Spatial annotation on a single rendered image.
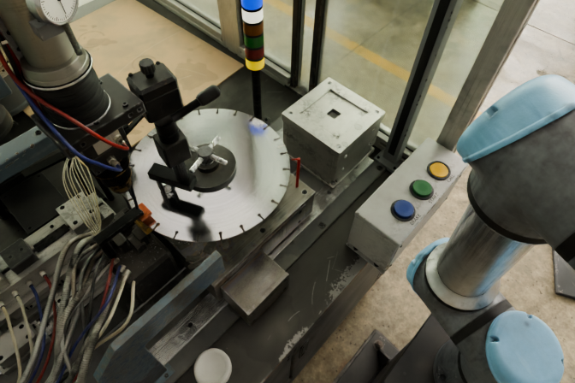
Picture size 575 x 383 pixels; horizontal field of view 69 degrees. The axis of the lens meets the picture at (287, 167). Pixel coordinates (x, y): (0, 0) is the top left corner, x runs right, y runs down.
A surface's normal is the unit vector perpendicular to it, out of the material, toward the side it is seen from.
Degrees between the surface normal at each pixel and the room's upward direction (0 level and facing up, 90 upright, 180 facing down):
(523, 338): 7
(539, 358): 7
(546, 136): 41
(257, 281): 0
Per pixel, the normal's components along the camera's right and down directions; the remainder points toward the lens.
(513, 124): -0.65, -0.15
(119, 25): 0.02, -0.59
